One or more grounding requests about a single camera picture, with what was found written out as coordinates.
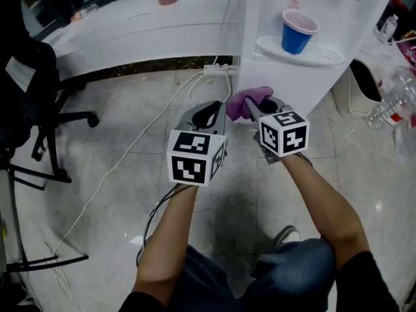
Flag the person's right forearm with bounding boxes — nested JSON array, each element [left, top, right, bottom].
[[280, 152, 372, 272]]

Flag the person's left forearm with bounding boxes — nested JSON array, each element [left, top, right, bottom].
[[133, 183, 200, 301]]

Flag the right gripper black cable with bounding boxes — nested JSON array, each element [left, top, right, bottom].
[[298, 151, 314, 169]]

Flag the black office chair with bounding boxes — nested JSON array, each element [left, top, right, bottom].
[[0, 39, 100, 192]]

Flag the white water dispenser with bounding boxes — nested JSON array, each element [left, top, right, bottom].
[[234, 0, 399, 126]]

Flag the grey shell chair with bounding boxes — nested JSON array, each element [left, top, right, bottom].
[[0, 148, 90, 274]]

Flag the small clear labelled bottle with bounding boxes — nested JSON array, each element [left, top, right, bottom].
[[376, 14, 400, 44]]

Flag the person's blue jeans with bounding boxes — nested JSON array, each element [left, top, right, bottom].
[[168, 237, 336, 312]]

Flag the blue cup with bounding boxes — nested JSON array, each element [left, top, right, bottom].
[[280, 9, 320, 56]]

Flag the white cord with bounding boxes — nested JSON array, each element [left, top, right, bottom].
[[387, 36, 416, 46]]

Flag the white trash bin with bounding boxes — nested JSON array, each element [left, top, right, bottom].
[[331, 58, 384, 119]]

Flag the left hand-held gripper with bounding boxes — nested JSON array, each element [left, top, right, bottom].
[[166, 100, 228, 187]]

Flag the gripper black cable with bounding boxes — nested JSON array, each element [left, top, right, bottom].
[[298, 151, 314, 169], [136, 184, 196, 268]]

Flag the long white extension cable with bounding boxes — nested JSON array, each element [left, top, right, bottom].
[[40, 70, 209, 301]]

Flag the purple cloth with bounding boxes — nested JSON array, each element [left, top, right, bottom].
[[225, 86, 275, 123]]

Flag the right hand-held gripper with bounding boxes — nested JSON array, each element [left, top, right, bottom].
[[243, 96, 311, 166]]

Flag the person's black shirt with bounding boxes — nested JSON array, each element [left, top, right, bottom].
[[118, 250, 400, 312]]

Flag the person's white shoe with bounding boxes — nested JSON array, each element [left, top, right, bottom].
[[272, 225, 301, 250]]

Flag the white power strip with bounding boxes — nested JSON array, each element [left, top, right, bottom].
[[202, 63, 241, 77]]

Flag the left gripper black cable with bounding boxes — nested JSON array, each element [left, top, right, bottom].
[[136, 184, 196, 268]]

